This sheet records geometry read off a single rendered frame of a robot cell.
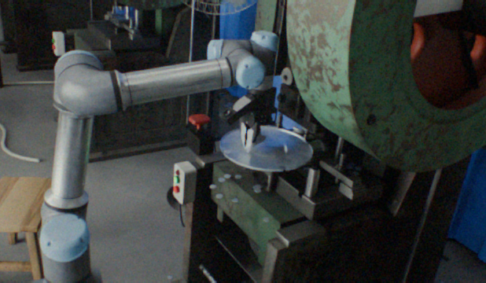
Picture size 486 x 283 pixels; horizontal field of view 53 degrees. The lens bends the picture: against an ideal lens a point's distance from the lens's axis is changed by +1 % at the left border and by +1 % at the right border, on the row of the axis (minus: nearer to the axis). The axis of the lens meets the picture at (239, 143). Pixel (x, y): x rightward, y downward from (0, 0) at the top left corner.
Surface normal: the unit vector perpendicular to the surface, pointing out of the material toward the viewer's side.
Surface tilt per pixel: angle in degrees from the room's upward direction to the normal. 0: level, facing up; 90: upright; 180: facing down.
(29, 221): 0
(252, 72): 90
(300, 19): 97
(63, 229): 7
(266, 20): 90
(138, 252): 0
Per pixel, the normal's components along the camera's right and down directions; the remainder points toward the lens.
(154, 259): 0.10, -0.89
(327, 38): -0.84, 0.33
